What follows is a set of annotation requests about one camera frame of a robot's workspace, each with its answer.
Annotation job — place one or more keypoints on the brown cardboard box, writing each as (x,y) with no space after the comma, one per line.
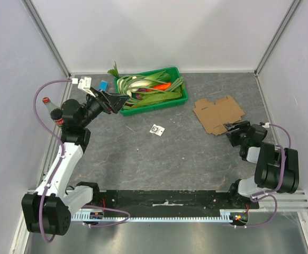
(214,115)

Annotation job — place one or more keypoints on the large green leaf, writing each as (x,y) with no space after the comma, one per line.
(155,98)

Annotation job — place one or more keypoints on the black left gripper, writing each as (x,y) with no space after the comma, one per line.
(110,102)

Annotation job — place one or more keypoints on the green bok choy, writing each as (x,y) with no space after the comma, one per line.
(162,76)

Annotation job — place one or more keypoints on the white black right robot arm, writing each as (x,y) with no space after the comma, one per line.
(276,170)

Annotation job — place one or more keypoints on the light blue cable duct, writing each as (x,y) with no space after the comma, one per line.
(88,216)

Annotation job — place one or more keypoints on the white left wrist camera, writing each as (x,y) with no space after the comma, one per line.
(84,84)

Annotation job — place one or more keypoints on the green plastic crate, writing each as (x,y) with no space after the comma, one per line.
(174,72)

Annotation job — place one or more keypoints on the cola glass bottle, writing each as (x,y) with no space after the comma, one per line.
(54,111)

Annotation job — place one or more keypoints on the small white sticker packet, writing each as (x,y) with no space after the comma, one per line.
(157,130)

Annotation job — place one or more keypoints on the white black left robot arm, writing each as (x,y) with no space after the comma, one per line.
(49,209)

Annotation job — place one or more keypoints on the blue rectangular box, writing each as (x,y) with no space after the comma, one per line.
(103,85)

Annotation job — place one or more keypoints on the green long beans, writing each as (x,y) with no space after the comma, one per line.
(136,93)

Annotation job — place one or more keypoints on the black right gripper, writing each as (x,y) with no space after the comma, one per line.
(241,130)

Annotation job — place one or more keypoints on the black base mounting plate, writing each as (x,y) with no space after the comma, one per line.
(172,203)

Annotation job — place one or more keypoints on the orange carrot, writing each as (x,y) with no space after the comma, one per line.
(162,86)

